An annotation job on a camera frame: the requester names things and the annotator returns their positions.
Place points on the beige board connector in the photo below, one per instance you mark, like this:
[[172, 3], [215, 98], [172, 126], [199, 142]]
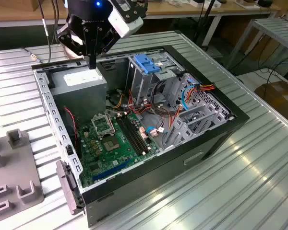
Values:
[[143, 134]]

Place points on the grey optical drive cage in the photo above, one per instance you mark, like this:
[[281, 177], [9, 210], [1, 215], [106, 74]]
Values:
[[139, 81]]

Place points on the blue expansion slot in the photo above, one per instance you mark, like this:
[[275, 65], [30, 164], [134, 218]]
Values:
[[110, 171]]

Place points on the black stand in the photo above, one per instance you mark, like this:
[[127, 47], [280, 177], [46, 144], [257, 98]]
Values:
[[201, 21]]

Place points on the blue plastic drive latch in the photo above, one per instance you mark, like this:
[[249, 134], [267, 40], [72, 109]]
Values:
[[146, 63]]

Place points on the CPU socket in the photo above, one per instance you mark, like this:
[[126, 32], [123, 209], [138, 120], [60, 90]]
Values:
[[111, 145]]

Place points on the grey plastic case panel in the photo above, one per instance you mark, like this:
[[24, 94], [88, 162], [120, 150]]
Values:
[[67, 182]]

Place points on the grey disk bay cage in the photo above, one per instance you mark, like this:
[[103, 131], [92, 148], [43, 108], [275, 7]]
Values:
[[206, 112]]

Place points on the grey power supply unit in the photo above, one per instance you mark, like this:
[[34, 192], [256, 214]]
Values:
[[79, 95]]

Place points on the small white box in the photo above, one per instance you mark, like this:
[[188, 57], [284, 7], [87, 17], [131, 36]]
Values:
[[197, 3]]

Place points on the black open PC case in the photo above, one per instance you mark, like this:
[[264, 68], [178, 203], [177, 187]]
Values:
[[158, 172]]

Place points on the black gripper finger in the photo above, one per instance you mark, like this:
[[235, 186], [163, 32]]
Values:
[[87, 43], [94, 48]]

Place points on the metal slat side table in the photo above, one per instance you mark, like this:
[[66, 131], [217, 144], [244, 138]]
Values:
[[278, 31]]

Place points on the cardboard box with label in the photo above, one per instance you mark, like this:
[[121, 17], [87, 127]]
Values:
[[278, 95]]

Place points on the black case fan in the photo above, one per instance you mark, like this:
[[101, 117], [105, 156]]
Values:
[[67, 129]]

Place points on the green motherboard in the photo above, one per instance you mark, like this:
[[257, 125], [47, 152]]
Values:
[[105, 160]]

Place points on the grey parts rack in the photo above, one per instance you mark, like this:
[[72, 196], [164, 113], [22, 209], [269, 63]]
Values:
[[14, 167]]

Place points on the black RAM slot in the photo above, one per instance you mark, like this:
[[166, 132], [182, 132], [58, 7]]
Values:
[[131, 134], [127, 134], [135, 134], [139, 134]]

